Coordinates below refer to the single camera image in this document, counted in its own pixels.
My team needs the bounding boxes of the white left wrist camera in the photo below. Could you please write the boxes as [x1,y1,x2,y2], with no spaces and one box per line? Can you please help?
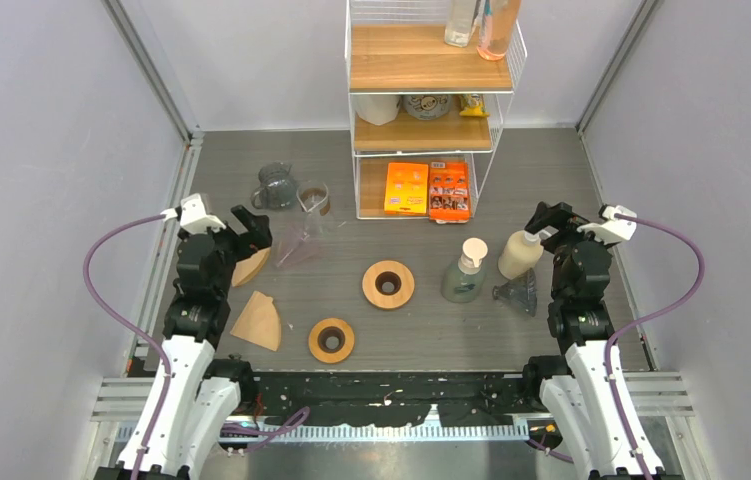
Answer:
[161,193,227,235]

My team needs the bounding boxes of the brown paper filter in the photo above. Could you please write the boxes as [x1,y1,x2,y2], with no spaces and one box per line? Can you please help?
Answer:
[231,247,271,288]
[230,291,282,352]

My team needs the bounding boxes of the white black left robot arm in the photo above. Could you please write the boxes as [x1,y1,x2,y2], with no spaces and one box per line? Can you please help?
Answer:
[83,200,272,479]

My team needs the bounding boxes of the wooden ring holder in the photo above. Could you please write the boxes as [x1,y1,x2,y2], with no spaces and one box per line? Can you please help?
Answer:
[362,260,415,310]
[308,318,356,364]

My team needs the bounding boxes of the grey glass pitcher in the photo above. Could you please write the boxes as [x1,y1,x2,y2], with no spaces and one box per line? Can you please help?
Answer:
[250,162,298,211]

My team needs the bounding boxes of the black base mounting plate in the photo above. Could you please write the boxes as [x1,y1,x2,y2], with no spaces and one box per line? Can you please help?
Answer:
[233,371,547,427]

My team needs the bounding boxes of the wooden ring holder centre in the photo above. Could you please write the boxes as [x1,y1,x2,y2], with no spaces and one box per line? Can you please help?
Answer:
[362,260,415,310]

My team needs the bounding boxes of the cream lotion pump bottle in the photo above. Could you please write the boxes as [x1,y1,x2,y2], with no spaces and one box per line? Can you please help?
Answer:
[497,230,544,280]

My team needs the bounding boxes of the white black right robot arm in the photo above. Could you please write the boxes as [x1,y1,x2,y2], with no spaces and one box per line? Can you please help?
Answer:
[521,202,669,479]

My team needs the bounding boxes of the printed tin can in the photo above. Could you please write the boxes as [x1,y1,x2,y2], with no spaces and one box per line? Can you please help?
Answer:
[402,93,453,121]

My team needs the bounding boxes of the clear glass bottle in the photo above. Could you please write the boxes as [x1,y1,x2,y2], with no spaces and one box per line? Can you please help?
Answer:
[444,0,481,48]

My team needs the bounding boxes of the yellow snack packet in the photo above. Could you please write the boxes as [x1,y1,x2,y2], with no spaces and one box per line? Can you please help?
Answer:
[459,93,489,118]

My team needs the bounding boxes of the green soap pump bottle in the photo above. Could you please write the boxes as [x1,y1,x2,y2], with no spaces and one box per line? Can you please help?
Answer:
[441,237,489,303]

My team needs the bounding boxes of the white container on shelf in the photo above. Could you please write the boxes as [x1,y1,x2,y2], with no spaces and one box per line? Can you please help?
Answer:
[352,94,402,126]

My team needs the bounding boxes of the white wire wooden shelf rack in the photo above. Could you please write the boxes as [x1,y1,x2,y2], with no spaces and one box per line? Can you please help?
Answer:
[344,1,528,220]

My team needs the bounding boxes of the pink glass bottle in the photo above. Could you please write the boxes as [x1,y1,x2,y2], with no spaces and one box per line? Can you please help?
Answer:
[476,0,522,61]

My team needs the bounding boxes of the wooden ring holder front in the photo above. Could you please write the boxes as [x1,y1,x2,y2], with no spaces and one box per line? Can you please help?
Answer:
[308,318,356,364]

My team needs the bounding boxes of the dark transparent dripper cone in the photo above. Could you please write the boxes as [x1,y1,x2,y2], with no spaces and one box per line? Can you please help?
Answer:
[492,269,538,317]

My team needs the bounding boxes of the clear glass carafe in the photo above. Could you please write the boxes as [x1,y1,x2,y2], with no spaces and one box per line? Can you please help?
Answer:
[297,180,331,216]

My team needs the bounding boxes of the orange printed snack box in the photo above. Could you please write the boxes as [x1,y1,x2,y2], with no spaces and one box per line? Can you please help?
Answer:
[428,161,471,224]

